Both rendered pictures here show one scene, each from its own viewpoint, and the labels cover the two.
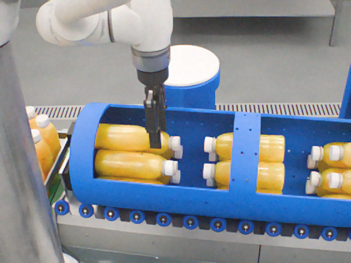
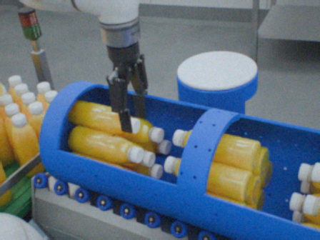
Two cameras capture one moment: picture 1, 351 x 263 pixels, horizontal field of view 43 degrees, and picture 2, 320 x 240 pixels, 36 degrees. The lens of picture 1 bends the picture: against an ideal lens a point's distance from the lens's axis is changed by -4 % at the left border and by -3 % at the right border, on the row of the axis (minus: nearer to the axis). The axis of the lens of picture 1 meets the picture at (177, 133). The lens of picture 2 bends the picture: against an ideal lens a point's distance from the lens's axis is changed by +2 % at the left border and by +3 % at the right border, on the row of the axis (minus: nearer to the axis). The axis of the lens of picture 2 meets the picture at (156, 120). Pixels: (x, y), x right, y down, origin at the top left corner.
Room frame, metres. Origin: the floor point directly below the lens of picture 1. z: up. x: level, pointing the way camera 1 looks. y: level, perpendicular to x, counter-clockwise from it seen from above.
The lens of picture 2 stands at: (-0.02, -0.40, 1.84)
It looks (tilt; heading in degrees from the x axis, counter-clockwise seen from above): 33 degrees down; 23
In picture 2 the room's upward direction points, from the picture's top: 7 degrees counter-clockwise
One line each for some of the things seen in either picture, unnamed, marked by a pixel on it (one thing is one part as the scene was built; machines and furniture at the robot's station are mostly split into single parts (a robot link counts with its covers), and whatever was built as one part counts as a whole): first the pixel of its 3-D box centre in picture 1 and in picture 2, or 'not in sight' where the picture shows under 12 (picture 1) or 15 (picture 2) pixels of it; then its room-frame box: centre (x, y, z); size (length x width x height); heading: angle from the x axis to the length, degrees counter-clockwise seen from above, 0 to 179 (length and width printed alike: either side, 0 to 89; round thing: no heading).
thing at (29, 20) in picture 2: not in sight; (28, 17); (1.38, 0.63, 1.23); 0.06 x 0.06 x 0.04
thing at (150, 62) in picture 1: (151, 53); (120, 29); (0.91, 0.05, 1.42); 0.09 x 0.09 x 0.06
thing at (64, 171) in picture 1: (72, 175); not in sight; (0.95, 0.32, 0.99); 0.10 x 0.02 x 0.12; 169
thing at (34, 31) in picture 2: not in sight; (31, 29); (1.38, 0.63, 1.18); 0.06 x 0.06 x 0.05
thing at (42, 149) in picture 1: (41, 159); (43, 133); (1.03, 0.43, 0.99); 0.07 x 0.07 x 0.19
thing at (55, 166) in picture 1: (49, 178); (43, 153); (0.97, 0.40, 0.96); 0.40 x 0.01 x 0.03; 169
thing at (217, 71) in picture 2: (182, 64); (216, 69); (1.46, -0.03, 1.03); 0.28 x 0.28 x 0.01
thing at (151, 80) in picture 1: (153, 80); (124, 59); (0.91, 0.05, 1.35); 0.08 x 0.07 x 0.09; 169
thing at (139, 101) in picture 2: (160, 120); (139, 106); (0.94, 0.04, 1.19); 0.03 x 0.01 x 0.07; 79
